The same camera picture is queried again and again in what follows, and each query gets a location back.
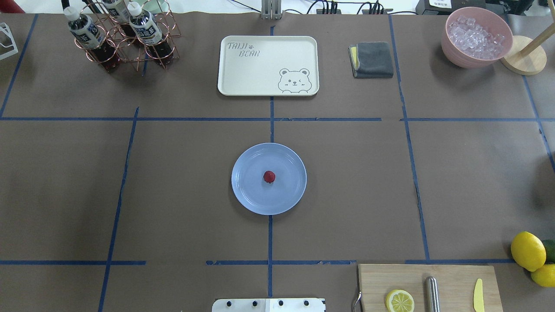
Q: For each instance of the red strawberry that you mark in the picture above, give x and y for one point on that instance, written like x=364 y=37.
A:
x=269 y=177

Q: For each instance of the blue round plate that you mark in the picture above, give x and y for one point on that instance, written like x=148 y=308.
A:
x=263 y=198

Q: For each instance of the cream bear tray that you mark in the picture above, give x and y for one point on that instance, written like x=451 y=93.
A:
x=268 y=66

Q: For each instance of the grey folded cloth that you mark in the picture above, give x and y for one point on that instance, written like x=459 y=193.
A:
x=371 y=60

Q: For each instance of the front tea bottle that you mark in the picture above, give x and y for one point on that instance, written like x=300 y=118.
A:
x=147 y=30

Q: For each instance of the tea bottle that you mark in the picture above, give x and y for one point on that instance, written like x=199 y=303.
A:
x=118 y=11
x=91 y=38
x=147 y=30

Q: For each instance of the lemon half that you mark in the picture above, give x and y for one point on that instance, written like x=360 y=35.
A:
x=399 y=300

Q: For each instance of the back tea bottle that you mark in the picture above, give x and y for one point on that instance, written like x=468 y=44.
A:
x=118 y=11

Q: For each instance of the wooden cutting board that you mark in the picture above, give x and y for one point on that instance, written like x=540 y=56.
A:
x=455 y=285

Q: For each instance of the left tea bottle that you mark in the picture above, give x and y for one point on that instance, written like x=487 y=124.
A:
x=91 y=38

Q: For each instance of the pink bowl with ice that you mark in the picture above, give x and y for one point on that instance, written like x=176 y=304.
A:
x=474 y=37

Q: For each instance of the yellow plastic knife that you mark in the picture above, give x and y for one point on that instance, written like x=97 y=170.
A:
x=478 y=298

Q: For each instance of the large yellow lemon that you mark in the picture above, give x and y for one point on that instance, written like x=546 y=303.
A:
x=528 y=251

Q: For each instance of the wooden stand with pole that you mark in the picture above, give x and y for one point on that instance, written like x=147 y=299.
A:
x=526 y=56

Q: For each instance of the green lime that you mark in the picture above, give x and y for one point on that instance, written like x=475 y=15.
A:
x=549 y=246

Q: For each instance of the small yellow lemon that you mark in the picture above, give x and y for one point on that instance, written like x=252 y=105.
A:
x=544 y=276

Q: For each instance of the aluminium frame post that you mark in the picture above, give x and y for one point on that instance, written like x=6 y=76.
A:
x=271 y=9

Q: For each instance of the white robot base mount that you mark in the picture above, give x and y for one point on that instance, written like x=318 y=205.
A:
x=270 y=305

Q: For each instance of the copper wire bottle rack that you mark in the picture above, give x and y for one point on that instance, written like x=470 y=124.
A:
x=131 y=50

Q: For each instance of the white wire cup rack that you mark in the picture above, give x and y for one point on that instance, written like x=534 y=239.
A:
x=8 y=45

